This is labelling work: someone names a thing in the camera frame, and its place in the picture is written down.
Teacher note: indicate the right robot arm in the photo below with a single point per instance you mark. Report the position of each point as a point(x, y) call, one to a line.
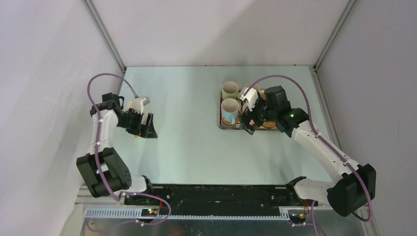
point(351, 185)

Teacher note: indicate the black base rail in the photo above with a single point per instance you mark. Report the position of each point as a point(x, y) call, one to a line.
point(227, 200)

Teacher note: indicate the metal tray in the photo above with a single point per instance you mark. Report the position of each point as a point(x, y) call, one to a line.
point(237, 127)

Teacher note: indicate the pink cup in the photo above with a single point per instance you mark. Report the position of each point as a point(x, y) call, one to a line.
point(256, 87)

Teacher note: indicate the woven coaster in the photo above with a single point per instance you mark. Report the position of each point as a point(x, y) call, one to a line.
point(269, 125)

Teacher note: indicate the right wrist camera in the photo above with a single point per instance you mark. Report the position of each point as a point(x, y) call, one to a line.
point(248, 97)

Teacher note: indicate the light wood coaster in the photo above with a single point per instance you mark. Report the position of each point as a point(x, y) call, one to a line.
point(224, 122)

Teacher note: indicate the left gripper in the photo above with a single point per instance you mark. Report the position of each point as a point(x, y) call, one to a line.
point(146, 131)

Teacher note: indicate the green cup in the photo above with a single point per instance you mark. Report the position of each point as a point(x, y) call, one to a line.
point(230, 90)

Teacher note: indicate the blue mug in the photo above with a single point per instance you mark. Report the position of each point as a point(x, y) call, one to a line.
point(230, 109)

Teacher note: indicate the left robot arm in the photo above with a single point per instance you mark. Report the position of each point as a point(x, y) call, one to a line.
point(102, 169)

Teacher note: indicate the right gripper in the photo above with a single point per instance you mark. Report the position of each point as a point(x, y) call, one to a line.
point(253, 115)

